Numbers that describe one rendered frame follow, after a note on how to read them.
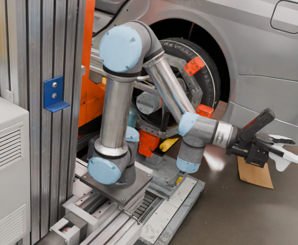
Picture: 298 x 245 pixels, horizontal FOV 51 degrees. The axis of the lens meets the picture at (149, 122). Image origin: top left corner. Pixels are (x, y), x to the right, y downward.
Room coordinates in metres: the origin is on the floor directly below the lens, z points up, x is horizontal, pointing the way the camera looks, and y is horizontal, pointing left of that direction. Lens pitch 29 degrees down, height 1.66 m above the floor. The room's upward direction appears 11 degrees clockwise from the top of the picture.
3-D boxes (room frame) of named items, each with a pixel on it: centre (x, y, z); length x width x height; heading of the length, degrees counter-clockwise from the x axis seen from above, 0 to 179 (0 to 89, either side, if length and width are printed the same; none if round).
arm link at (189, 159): (0.86, -0.15, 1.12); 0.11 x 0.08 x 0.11; 169
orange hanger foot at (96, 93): (2.14, 0.40, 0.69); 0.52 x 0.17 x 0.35; 156
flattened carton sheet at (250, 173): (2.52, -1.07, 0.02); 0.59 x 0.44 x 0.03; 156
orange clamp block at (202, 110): (1.73, -0.32, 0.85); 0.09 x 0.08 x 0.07; 66
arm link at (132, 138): (1.02, 0.08, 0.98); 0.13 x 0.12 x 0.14; 169
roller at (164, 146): (1.89, -0.18, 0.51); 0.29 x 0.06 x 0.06; 156
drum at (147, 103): (1.78, 0.00, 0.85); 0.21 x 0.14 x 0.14; 156
